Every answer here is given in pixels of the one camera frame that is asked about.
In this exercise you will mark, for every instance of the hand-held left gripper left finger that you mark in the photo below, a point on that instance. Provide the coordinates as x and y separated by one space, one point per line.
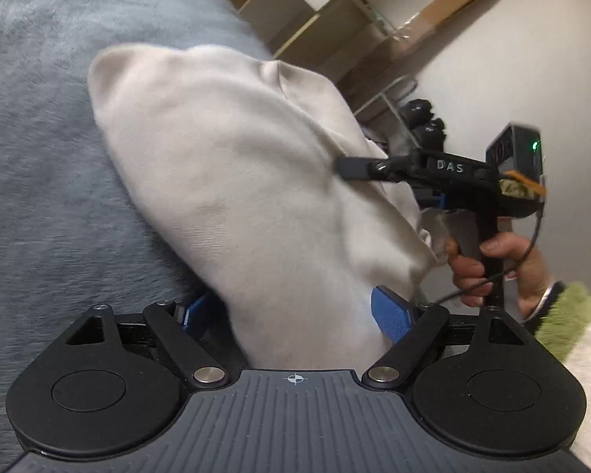
197 308

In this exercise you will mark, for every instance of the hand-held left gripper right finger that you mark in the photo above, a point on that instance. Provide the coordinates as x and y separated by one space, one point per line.
391 313

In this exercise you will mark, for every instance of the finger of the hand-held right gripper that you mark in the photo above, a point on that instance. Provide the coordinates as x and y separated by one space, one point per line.
359 167
443 202

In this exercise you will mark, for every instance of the beige zip-neck sweatshirt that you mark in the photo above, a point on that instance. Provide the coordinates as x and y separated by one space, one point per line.
226 182

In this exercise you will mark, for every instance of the person's right hand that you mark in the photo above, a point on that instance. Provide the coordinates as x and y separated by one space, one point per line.
527 266

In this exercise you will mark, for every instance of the black shoes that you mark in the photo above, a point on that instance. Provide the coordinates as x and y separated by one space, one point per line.
423 123

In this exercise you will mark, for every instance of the white shoe rack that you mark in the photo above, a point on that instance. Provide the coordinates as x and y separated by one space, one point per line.
389 91

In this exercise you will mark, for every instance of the cream desk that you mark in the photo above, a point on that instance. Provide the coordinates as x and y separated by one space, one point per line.
325 19

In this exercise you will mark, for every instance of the grey bed blanket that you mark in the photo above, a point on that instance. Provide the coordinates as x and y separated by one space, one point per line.
39 157

